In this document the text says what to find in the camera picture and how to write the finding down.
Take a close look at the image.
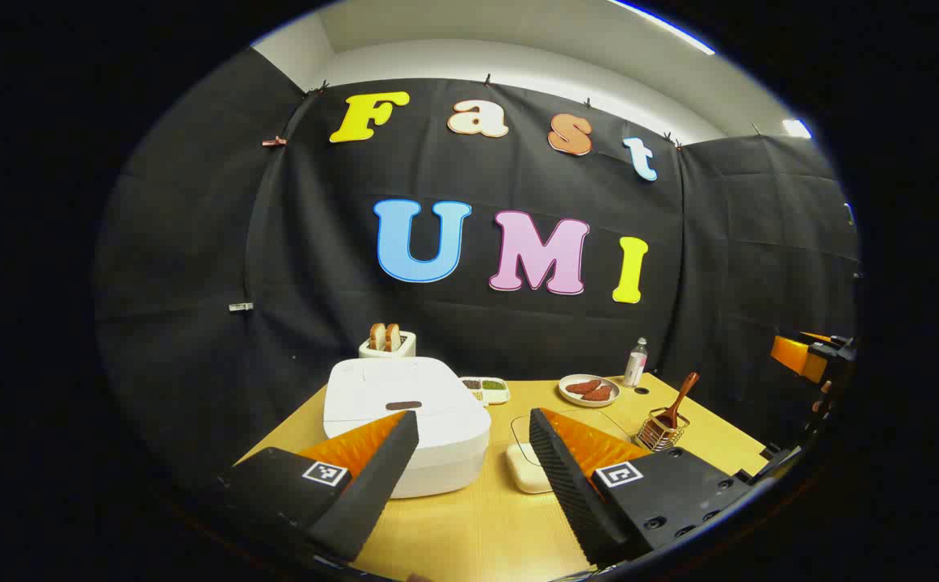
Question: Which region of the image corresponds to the black backdrop cloth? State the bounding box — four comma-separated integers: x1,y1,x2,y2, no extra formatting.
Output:
94,48,862,494

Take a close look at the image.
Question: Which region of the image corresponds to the white divided dish of beans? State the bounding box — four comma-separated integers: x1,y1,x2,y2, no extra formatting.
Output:
460,376,512,405

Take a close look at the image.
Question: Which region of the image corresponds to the white round plate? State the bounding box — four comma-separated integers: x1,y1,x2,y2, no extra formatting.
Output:
558,373,621,407

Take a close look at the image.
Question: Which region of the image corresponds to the white rice cooker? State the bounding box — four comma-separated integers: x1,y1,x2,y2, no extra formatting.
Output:
322,356,492,500

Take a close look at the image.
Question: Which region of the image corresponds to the white toaster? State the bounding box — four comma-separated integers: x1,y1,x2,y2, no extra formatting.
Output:
358,330,417,359

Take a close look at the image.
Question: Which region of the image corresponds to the metal wire chopstick holder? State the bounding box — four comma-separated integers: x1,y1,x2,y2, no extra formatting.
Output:
635,408,690,452

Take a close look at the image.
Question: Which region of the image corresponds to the long ceiling light strip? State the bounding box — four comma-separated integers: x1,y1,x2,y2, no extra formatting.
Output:
607,0,717,56

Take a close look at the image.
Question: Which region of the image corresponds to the clear plastic bottle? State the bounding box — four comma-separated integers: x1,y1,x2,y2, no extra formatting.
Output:
623,337,649,388

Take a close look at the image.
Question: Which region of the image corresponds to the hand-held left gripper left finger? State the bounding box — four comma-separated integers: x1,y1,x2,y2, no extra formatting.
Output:
217,410,420,563

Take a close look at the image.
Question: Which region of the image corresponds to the clear container of rice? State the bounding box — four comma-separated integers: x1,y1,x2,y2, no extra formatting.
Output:
506,408,640,495

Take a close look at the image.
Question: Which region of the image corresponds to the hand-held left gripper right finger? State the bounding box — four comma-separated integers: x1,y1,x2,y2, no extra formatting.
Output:
528,407,755,567

